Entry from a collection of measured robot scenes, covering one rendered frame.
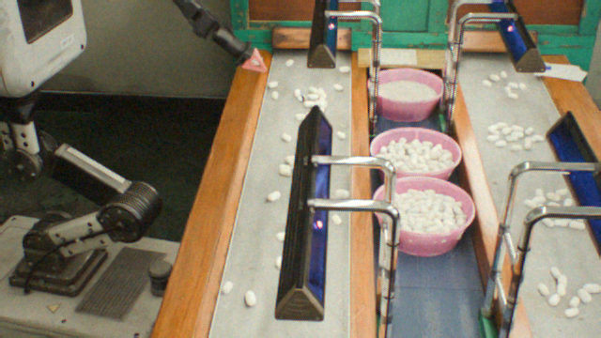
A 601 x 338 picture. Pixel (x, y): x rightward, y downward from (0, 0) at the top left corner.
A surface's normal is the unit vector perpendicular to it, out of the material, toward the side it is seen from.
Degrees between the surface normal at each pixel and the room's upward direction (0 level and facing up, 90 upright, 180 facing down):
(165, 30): 90
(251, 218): 0
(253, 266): 0
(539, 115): 0
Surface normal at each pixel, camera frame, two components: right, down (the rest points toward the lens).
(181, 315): -0.01, -0.84
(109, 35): -0.10, 0.54
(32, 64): 0.96, 0.14
